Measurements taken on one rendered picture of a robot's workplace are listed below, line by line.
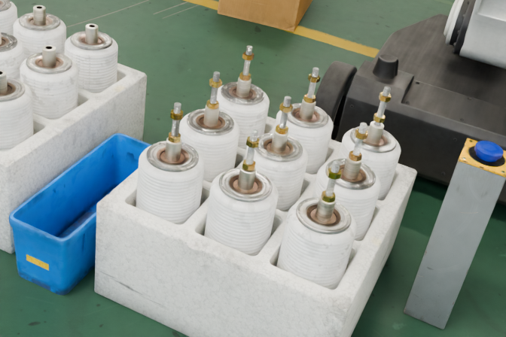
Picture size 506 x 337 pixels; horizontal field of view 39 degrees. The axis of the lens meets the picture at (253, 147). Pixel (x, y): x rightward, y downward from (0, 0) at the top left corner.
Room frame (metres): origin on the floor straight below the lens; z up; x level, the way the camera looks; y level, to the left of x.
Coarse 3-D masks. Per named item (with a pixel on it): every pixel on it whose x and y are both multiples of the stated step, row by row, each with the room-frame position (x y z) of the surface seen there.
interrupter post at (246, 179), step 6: (240, 168) 0.81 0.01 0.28; (240, 174) 0.81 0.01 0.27; (246, 174) 0.80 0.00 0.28; (252, 174) 0.81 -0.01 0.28; (240, 180) 0.81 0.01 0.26; (246, 180) 0.80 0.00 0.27; (252, 180) 0.81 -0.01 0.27; (240, 186) 0.80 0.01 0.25; (246, 186) 0.80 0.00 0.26; (252, 186) 0.81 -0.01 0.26
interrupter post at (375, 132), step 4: (372, 124) 0.99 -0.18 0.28; (380, 124) 1.00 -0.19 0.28; (372, 128) 0.99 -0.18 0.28; (376, 128) 0.98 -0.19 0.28; (380, 128) 0.99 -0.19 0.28; (368, 132) 0.99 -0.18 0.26; (372, 132) 0.99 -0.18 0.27; (376, 132) 0.98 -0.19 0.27; (380, 132) 0.99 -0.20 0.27; (368, 136) 0.99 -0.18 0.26; (372, 136) 0.99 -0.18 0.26; (376, 136) 0.99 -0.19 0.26; (380, 136) 0.99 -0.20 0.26; (368, 140) 0.99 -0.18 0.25; (372, 140) 0.99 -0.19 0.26; (376, 140) 0.99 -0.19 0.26
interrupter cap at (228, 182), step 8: (224, 176) 0.82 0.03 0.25; (232, 176) 0.83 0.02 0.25; (256, 176) 0.84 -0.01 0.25; (264, 176) 0.84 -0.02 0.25; (224, 184) 0.80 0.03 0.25; (232, 184) 0.81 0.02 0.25; (256, 184) 0.82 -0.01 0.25; (264, 184) 0.82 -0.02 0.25; (224, 192) 0.79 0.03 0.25; (232, 192) 0.79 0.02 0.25; (240, 192) 0.79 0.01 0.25; (248, 192) 0.80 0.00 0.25; (256, 192) 0.80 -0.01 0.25; (264, 192) 0.80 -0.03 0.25; (240, 200) 0.78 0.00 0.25; (248, 200) 0.78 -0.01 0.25; (256, 200) 0.78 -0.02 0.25
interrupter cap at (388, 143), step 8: (368, 128) 1.03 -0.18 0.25; (352, 136) 0.99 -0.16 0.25; (384, 136) 1.01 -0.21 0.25; (392, 136) 1.01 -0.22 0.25; (368, 144) 0.98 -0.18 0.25; (376, 144) 0.98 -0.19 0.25; (384, 144) 0.98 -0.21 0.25; (392, 144) 0.99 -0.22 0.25; (376, 152) 0.96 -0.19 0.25; (384, 152) 0.96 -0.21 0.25
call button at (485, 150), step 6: (480, 144) 0.90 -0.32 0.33; (486, 144) 0.90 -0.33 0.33; (492, 144) 0.91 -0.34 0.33; (480, 150) 0.89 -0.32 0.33; (486, 150) 0.89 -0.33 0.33; (492, 150) 0.89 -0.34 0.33; (498, 150) 0.89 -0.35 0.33; (480, 156) 0.89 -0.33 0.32; (486, 156) 0.88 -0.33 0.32; (492, 156) 0.88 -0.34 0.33; (498, 156) 0.88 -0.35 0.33
